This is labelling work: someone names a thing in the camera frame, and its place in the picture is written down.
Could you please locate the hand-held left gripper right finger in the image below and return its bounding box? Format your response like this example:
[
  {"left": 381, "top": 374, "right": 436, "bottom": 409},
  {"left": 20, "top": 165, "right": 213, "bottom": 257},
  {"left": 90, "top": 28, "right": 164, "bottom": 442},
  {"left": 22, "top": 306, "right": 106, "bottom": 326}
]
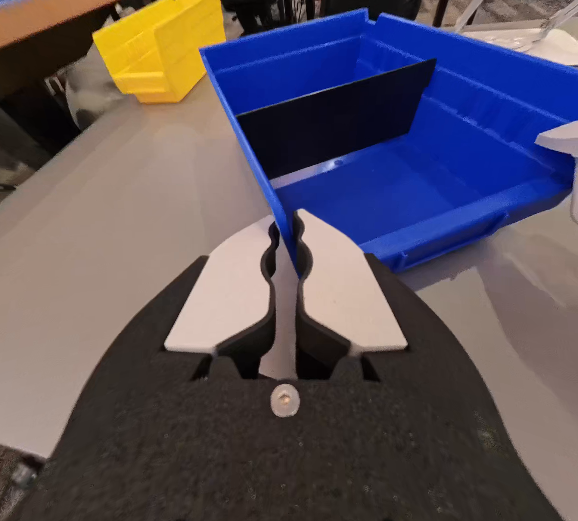
[{"left": 294, "top": 209, "right": 408, "bottom": 379}]

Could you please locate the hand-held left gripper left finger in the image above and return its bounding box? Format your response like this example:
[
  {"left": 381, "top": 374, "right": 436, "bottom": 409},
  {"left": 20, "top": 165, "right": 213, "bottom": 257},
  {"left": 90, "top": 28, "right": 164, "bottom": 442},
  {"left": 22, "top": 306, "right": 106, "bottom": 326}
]
[{"left": 164, "top": 215, "right": 277, "bottom": 379}]

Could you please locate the blue divided plastic bin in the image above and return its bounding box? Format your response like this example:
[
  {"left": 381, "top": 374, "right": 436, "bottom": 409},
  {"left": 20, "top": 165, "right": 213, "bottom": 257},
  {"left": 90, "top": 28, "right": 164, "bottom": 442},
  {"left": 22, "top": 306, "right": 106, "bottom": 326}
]
[{"left": 200, "top": 8, "right": 578, "bottom": 273}]

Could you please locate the yellow plastic bin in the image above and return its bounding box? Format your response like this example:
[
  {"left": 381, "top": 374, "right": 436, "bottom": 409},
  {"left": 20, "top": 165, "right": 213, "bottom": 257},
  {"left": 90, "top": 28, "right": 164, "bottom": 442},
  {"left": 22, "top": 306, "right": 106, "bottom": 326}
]
[{"left": 92, "top": 0, "right": 226, "bottom": 104}]

